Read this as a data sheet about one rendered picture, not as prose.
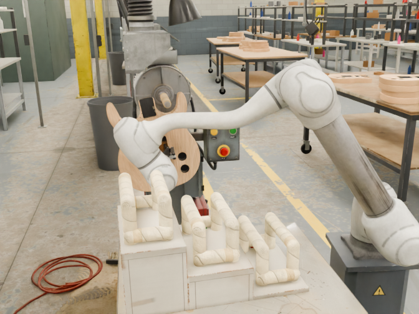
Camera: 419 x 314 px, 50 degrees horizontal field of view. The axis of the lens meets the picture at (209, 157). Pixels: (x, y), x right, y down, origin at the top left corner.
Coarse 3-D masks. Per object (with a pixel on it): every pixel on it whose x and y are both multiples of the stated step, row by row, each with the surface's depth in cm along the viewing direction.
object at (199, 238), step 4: (196, 232) 106; (200, 232) 106; (204, 232) 106; (196, 236) 106; (200, 236) 106; (204, 236) 107; (196, 240) 106; (200, 240) 106; (204, 240) 107; (196, 244) 107; (200, 244) 107; (204, 244) 107; (196, 248) 107; (200, 248) 107; (204, 248) 108; (196, 252) 107; (200, 252) 107; (196, 264) 108
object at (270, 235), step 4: (268, 224) 129; (268, 228) 130; (264, 232) 132; (268, 232) 130; (272, 232) 130; (264, 236) 132; (268, 236) 130; (272, 236) 130; (268, 240) 131; (272, 240) 131; (268, 244) 131; (272, 244) 131; (272, 248) 132
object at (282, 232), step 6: (270, 216) 128; (276, 216) 128; (270, 222) 126; (276, 222) 124; (276, 228) 122; (282, 228) 120; (282, 234) 118; (288, 234) 117; (282, 240) 117; (288, 240) 115; (294, 240) 114; (288, 246) 114; (294, 246) 113
